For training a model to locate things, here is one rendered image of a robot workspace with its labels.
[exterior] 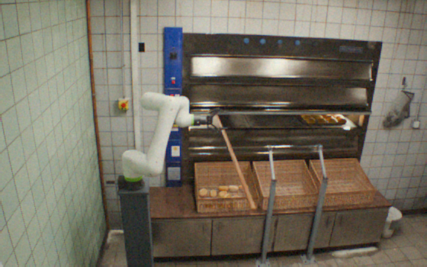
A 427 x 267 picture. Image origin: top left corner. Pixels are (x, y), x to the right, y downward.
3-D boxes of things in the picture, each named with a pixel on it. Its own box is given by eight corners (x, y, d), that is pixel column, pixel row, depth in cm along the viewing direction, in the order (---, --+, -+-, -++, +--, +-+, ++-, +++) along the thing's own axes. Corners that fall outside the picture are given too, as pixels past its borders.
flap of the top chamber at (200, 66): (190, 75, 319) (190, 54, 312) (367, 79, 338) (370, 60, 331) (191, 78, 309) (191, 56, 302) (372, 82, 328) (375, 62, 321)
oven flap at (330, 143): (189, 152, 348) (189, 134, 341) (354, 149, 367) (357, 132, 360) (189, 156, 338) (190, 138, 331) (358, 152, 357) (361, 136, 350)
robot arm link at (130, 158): (138, 184, 221) (136, 159, 214) (120, 178, 228) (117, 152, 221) (149, 176, 232) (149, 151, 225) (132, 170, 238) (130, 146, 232)
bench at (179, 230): (150, 230, 371) (147, 184, 350) (355, 220, 397) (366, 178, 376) (147, 266, 319) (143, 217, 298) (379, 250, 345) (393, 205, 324)
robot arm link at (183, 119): (174, 127, 274) (174, 127, 263) (174, 110, 274) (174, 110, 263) (193, 127, 276) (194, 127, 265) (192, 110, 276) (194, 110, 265)
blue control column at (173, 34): (169, 154, 549) (168, 14, 471) (179, 154, 551) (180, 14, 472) (168, 231, 370) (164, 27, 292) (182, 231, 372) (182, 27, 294)
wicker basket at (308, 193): (249, 184, 359) (252, 160, 349) (300, 181, 366) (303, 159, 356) (261, 211, 314) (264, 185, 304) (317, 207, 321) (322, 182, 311)
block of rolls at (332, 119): (290, 106, 415) (290, 101, 413) (326, 106, 420) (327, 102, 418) (307, 124, 359) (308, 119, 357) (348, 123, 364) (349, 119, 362)
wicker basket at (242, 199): (193, 185, 353) (193, 162, 343) (247, 184, 360) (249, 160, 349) (196, 213, 308) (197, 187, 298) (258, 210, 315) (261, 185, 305)
